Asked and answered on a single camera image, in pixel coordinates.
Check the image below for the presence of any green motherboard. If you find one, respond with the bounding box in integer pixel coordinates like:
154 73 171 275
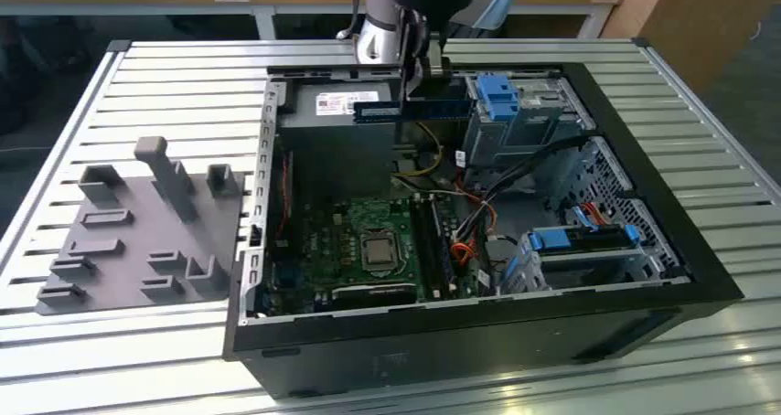
267 194 490 316

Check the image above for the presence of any CPU socket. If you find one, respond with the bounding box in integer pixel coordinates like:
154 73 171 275
358 231 407 277

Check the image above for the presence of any blue carrier with disk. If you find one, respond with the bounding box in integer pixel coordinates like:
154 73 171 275
525 225 641 253

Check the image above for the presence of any black expansion card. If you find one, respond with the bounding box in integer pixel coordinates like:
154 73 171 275
329 281 423 304

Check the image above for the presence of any silver CPU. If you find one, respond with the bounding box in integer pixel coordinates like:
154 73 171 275
363 239 398 268

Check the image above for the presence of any wooden cabinet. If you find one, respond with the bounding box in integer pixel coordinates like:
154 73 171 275
601 0 781 53

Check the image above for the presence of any black RAM slot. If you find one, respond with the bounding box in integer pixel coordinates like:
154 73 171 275
421 194 445 300
411 194 433 301

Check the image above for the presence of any black cable bundle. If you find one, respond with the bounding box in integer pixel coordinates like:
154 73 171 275
455 135 589 206

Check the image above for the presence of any thin red wire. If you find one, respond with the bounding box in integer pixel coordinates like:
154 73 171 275
276 152 292 245

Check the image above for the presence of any black hanging cable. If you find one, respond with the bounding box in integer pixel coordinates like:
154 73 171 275
334 0 369 40

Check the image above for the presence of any grey power supply unit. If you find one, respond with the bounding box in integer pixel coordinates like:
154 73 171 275
280 81 402 206

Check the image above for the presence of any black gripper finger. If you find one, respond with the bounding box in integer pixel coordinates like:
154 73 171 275
398 6 430 101
425 29 454 101

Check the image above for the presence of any metal disk bay cage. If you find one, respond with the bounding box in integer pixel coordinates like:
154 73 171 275
462 74 598 193

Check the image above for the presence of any perforated metal disk bay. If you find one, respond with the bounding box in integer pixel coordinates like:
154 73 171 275
505 136 684 293

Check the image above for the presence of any orange wire bundle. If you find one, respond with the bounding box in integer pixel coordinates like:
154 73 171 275
449 242 475 269

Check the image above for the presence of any yellow wire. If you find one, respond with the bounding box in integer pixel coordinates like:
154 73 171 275
391 122 446 178

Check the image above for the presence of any grey parts rack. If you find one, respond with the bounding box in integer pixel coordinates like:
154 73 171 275
36 135 247 316

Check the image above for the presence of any blue RAM stick white label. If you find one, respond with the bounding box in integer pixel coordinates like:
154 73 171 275
351 98 473 124

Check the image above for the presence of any round grey speaker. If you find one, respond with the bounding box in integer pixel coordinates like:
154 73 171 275
486 235 523 271

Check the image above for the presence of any black PC case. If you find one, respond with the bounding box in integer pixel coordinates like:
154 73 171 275
222 60 745 400

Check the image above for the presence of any orange flat data cable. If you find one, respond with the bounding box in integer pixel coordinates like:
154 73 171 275
578 201 614 229

